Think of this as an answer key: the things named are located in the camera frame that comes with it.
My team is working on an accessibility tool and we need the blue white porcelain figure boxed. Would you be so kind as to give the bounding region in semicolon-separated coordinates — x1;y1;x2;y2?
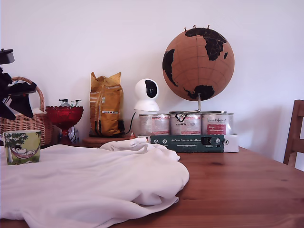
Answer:
68;127;79;143

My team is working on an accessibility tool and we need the silver food can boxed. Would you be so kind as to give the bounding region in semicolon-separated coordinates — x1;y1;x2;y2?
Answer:
138;114;171;136
170;113;202;136
201;113;235;137

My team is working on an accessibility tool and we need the green white cardboard tray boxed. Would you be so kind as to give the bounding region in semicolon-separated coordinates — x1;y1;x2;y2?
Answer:
137;133;239;153

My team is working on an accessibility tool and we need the wooden chair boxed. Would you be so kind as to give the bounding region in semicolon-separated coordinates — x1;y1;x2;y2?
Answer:
283;99;304;170

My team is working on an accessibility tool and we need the wicker basket with handle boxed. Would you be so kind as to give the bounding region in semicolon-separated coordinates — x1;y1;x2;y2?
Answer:
0;76;55;146

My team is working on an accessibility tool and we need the black power cable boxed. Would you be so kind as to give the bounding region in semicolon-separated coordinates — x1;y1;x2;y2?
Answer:
124;112;136;135

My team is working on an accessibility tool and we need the yellow coffee bag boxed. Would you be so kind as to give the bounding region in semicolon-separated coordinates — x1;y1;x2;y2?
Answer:
89;71;125;137

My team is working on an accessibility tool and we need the green illustrated coffee mug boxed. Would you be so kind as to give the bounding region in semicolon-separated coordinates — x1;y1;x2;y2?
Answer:
2;130;41;166

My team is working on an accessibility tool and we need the cork globe on metal stand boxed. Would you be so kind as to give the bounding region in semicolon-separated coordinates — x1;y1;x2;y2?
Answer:
162;26;236;114

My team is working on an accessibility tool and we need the white cloth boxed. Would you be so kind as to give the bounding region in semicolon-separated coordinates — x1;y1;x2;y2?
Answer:
0;138;190;228

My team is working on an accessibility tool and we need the white dome security camera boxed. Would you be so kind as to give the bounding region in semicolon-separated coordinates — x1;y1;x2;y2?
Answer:
133;78;160;112

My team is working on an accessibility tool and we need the red glass pedestal bowl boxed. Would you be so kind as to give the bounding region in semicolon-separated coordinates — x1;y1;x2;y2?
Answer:
45;105;84;143

